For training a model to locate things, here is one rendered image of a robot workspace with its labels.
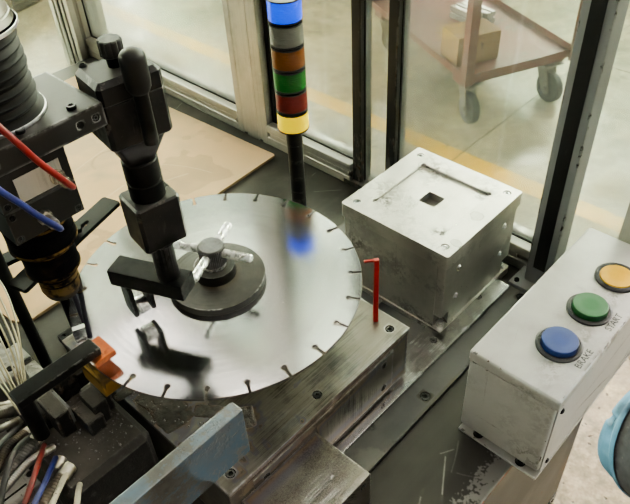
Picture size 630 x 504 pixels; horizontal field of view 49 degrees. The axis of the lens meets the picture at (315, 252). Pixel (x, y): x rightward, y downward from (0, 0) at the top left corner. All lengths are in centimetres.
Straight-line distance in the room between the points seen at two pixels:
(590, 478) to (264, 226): 117
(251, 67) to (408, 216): 51
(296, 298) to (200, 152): 66
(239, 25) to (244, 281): 64
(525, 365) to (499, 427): 10
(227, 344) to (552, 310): 38
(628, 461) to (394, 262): 42
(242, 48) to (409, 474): 81
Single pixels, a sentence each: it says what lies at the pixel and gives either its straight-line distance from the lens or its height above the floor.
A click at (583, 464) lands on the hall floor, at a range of 184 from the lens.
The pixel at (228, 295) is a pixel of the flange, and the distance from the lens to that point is 77.
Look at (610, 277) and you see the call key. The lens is 91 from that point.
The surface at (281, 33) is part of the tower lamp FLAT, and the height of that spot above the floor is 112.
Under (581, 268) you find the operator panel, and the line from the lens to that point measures 92.
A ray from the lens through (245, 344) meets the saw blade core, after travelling 73.
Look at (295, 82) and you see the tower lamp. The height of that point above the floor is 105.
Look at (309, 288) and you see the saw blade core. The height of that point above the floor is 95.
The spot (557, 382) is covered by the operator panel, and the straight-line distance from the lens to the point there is 79.
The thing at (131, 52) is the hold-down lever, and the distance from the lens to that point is 54.
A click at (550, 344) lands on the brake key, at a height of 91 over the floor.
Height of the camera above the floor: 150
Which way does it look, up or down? 42 degrees down
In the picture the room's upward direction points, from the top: 4 degrees counter-clockwise
